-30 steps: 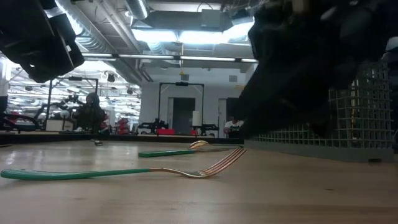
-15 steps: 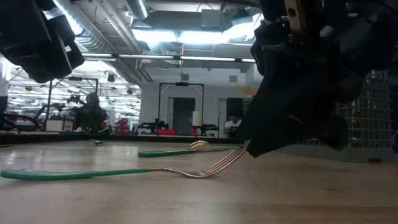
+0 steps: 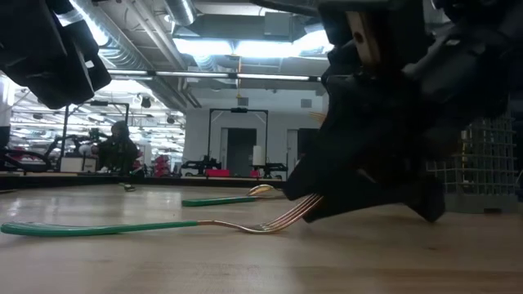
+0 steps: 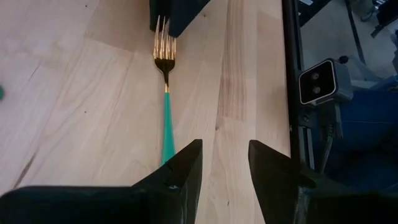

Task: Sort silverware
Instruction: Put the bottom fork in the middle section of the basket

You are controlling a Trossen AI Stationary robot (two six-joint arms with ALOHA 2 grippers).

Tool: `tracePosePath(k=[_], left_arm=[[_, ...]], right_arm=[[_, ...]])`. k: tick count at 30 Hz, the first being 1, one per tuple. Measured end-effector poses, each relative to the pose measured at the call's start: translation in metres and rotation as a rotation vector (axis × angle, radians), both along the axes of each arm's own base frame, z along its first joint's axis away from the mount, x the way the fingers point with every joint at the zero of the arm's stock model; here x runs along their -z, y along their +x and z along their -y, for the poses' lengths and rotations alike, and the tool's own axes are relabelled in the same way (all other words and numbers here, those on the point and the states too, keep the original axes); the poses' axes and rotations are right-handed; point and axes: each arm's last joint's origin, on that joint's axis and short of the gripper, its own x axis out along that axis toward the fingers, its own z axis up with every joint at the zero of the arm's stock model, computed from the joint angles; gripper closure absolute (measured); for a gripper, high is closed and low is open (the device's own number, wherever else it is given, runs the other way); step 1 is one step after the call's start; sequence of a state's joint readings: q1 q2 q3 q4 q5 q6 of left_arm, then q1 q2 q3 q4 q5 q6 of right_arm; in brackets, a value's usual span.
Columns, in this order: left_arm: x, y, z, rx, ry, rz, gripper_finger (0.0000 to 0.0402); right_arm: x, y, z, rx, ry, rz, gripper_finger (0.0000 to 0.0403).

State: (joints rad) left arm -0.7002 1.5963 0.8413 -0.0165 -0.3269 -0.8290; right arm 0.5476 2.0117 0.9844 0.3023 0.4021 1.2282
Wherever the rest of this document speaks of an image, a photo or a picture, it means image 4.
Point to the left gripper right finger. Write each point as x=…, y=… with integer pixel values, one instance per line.
x=295, y=199

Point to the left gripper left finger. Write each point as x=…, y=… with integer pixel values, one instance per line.
x=93, y=205

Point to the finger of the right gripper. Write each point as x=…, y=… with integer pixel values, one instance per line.
x=159, y=12
x=183, y=12

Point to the person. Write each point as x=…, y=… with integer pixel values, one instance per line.
x=370, y=124

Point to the grey table-level camera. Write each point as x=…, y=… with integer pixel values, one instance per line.
x=320, y=82

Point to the black aluminium table frame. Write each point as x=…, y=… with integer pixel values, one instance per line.
x=292, y=62

